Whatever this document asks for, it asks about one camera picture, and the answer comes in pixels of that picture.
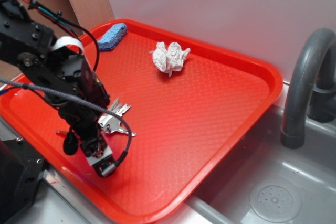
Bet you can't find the red and green wire bundle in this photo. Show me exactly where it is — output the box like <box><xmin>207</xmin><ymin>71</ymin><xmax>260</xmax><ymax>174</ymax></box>
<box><xmin>0</xmin><ymin>0</ymin><xmax>79</xmax><ymax>38</ymax></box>

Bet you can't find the grey braided cable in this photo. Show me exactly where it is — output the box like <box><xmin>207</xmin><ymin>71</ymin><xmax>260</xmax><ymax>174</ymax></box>
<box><xmin>0</xmin><ymin>77</ymin><xmax>132</xmax><ymax>169</ymax></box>

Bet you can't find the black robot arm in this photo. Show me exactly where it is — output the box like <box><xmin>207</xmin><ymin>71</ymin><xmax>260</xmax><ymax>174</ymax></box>
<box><xmin>1</xmin><ymin>0</ymin><xmax>117</xmax><ymax>177</ymax></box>

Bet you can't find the silver key bunch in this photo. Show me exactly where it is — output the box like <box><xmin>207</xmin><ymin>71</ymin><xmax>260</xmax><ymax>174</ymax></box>
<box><xmin>55</xmin><ymin>98</ymin><xmax>138</xmax><ymax>137</ymax></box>

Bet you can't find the grey toy sink basin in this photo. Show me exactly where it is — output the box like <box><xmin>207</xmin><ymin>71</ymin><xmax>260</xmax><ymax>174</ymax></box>
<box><xmin>187</xmin><ymin>106</ymin><xmax>335</xmax><ymax>223</ymax></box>

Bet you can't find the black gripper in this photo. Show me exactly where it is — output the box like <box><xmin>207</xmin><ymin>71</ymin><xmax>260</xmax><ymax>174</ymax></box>
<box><xmin>45</xmin><ymin>56</ymin><xmax>117</xmax><ymax>177</ymax></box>

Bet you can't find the black looping cable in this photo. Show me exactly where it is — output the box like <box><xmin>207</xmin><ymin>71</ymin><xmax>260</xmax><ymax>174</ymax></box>
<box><xmin>59</xmin><ymin>18</ymin><xmax>101</xmax><ymax>72</ymax></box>

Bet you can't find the white ribbon cable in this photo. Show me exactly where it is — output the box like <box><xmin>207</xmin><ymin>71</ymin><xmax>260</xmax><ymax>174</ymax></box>
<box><xmin>50</xmin><ymin>36</ymin><xmax>95</xmax><ymax>71</ymax></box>

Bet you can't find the crumpled white paper towel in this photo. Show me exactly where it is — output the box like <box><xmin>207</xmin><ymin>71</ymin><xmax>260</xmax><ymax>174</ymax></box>
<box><xmin>150</xmin><ymin>42</ymin><xmax>191</xmax><ymax>77</ymax></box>

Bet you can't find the blue sponge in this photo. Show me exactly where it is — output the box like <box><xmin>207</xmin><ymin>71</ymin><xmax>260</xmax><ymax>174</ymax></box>
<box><xmin>98</xmin><ymin>23</ymin><xmax>128</xmax><ymax>51</ymax></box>

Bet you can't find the grey toy faucet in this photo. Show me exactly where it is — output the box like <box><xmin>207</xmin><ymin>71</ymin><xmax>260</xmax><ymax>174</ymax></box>
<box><xmin>280</xmin><ymin>28</ymin><xmax>335</xmax><ymax>149</ymax></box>

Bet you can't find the red plastic tray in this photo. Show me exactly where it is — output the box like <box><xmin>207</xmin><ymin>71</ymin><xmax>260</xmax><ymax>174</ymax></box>
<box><xmin>1</xmin><ymin>20</ymin><xmax>282</xmax><ymax>223</ymax></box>

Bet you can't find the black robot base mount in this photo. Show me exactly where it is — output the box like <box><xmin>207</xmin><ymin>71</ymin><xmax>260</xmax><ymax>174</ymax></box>
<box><xmin>1</xmin><ymin>139</ymin><xmax>46</xmax><ymax>223</ymax></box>

